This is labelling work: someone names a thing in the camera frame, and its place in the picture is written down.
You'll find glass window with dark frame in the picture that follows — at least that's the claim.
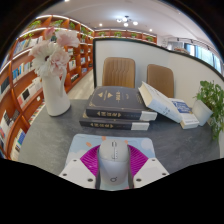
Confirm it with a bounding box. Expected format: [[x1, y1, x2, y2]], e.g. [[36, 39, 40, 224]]
[[166, 36, 224, 74]]

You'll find ceiling chandelier lamp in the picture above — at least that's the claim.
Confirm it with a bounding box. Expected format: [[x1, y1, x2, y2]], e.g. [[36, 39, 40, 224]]
[[115, 14, 139, 28]]

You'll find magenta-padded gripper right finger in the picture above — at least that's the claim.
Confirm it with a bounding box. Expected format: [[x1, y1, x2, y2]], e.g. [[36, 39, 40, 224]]
[[128, 144, 170, 189]]

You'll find white book with blue cover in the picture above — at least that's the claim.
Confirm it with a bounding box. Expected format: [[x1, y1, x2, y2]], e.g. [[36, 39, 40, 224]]
[[168, 97, 200, 130]]

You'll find thick dark hardcover book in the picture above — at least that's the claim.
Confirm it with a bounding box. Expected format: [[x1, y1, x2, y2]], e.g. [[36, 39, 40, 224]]
[[85, 85, 158, 122]]

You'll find white vase with pink flowers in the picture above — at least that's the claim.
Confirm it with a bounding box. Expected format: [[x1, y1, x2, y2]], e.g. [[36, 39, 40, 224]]
[[28, 27, 81, 117]]

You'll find orange wooden bookshelf unit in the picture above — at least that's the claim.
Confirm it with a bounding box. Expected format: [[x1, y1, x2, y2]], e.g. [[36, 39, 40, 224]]
[[0, 13, 158, 161]]

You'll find white computer mouse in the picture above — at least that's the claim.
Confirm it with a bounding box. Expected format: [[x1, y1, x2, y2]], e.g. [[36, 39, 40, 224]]
[[97, 139, 131, 186]]

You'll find thick white book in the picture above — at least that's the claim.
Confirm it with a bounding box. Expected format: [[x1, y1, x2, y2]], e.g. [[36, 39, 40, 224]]
[[137, 80, 184, 124]]

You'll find thin dark hardcover book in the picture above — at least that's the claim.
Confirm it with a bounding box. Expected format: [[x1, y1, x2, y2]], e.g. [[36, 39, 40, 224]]
[[78, 111, 151, 132]]

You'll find green plant in white pot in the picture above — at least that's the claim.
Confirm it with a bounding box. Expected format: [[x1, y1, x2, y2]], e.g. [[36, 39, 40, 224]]
[[192, 80, 224, 141]]

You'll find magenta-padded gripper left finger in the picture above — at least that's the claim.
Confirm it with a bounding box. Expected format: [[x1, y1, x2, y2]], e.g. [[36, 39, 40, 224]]
[[58, 144, 103, 190]]

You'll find tan padded chair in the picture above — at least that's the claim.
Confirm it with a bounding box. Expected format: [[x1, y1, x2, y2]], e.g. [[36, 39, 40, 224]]
[[146, 63, 175, 99], [101, 56, 137, 89]]

